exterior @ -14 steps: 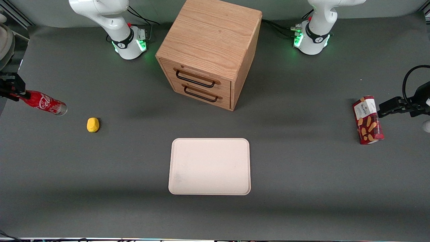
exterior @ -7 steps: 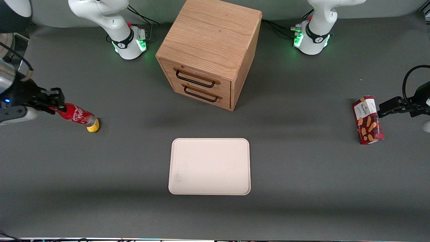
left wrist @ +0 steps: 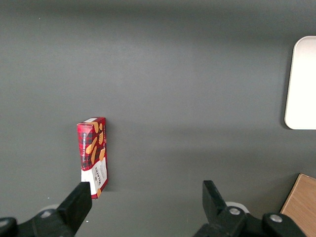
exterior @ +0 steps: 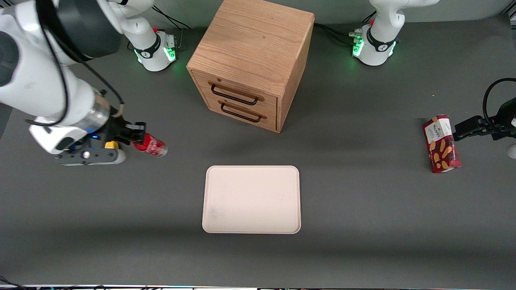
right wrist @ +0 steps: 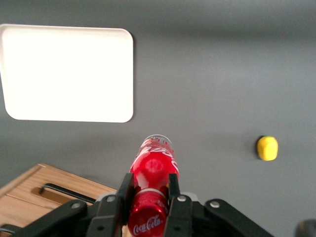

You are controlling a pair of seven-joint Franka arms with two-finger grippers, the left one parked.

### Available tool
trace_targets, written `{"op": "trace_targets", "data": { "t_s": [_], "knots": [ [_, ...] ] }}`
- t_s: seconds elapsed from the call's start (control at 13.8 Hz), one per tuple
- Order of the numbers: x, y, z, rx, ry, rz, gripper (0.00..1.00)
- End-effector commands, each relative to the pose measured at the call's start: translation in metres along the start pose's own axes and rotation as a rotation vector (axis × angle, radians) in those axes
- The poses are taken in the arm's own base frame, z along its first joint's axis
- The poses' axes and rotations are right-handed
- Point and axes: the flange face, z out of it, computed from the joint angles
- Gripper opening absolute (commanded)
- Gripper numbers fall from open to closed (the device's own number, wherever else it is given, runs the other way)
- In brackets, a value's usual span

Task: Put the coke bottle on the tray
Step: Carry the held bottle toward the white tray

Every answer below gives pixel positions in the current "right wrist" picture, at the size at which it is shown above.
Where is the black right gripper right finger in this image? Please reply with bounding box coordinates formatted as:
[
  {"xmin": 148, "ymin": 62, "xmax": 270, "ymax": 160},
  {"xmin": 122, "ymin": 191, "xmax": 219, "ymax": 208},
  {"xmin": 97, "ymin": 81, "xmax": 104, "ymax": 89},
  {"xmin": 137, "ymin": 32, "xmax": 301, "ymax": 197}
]
[{"xmin": 165, "ymin": 173, "xmax": 194, "ymax": 237}]

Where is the red coke bottle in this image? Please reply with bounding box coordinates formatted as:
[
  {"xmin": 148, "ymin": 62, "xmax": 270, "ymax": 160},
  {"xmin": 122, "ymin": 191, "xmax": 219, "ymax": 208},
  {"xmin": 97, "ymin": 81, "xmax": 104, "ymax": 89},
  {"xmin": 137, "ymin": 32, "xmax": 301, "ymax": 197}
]
[{"xmin": 127, "ymin": 134, "xmax": 180, "ymax": 237}]

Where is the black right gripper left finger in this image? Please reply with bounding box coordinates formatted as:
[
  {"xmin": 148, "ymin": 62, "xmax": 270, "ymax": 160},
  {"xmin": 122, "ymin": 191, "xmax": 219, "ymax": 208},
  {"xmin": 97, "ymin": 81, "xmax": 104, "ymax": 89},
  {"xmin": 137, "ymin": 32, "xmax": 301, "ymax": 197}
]
[{"xmin": 88, "ymin": 172, "xmax": 135, "ymax": 237}]

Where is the wooden drawer cabinet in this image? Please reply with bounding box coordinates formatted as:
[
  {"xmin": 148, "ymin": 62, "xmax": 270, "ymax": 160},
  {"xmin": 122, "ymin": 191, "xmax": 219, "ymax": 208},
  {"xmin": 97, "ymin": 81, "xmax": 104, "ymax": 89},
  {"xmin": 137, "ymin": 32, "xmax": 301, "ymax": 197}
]
[{"xmin": 0, "ymin": 163, "xmax": 118, "ymax": 237}]

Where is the beige plastic tray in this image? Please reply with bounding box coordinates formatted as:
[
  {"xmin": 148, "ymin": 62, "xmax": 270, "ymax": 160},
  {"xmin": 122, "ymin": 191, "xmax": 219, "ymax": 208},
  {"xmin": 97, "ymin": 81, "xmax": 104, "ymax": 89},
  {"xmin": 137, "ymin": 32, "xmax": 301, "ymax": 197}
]
[{"xmin": 0, "ymin": 23, "xmax": 134, "ymax": 123}]

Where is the yellow toy lemon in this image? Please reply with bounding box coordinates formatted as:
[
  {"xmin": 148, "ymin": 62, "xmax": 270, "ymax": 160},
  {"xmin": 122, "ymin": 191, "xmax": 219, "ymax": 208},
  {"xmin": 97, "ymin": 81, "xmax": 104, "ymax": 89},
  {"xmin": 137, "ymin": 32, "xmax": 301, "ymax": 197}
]
[{"xmin": 256, "ymin": 135, "xmax": 279, "ymax": 161}]

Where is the black metal drawer handle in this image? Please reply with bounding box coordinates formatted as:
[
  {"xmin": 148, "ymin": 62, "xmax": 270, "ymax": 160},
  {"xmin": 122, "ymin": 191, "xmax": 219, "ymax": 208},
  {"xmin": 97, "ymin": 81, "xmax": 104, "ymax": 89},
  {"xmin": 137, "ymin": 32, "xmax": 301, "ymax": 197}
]
[
  {"xmin": 0, "ymin": 223, "xmax": 16, "ymax": 235},
  {"xmin": 39, "ymin": 182, "xmax": 97, "ymax": 204}
]

